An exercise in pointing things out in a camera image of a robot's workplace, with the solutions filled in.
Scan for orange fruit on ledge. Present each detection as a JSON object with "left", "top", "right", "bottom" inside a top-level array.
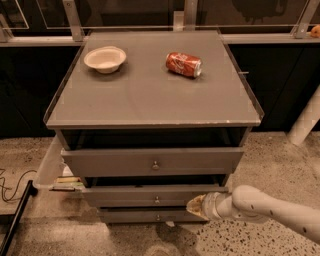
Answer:
[{"left": 310, "top": 25, "right": 320, "bottom": 38}]

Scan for black cable on floor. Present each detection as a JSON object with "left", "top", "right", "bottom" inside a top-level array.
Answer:
[{"left": 0, "top": 168, "right": 38, "bottom": 203}]

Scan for grey drawer cabinet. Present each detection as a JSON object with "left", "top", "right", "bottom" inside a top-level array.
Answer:
[{"left": 43, "top": 30, "right": 265, "bottom": 224}]

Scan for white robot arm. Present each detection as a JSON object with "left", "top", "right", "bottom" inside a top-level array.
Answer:
[{"left": 186, "top": 185, "right": 320, "bottom": 244}]

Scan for grey drawer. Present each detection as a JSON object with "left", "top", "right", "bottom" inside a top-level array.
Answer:
[
  {"left": 82, "top": 184, "right": 228, "bottom": 208},
  {"left": 61, "top": 147, "right": 243, "bottom": 177},
  {"left": 97, "top": 207, "right": 204, "bottom": 224}
]

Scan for white pole leg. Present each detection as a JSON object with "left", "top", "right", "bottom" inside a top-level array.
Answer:
[{"left": 287, "top": 85, "right": 320, "bottom": 145}]

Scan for grey top drawer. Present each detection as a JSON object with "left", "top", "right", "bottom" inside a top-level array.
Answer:
[{"left": 61, "top": 147, "right": 243, "bottom": 177}]

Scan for black metal frame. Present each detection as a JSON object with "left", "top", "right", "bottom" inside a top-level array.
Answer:
[{"left": 0, "top": 180, "right": 38, "bottom": 256}]

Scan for metal railing with glass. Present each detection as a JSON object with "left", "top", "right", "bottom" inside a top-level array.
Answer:
[{"left": 0, "top": 0, "right": 320, "bottom": 47}]

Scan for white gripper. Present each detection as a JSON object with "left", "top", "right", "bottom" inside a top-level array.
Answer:
[{"left": 186, "top": 192, "right": 221, "bottom": 220}]

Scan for red cola can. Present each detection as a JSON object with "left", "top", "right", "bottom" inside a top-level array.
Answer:
[{"left": 166, "top": 52, "right": 202, "bottom": 78}]

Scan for white paper bowl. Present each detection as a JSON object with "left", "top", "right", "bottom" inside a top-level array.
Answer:
[{"left": 84, "top": 46, "right": 127, "bottom": 74}]

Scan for grey bottom drawer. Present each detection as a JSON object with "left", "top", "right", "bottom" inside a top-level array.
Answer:
[{"left": 97, "top": 207, "right": 204, "bottom": 224}]

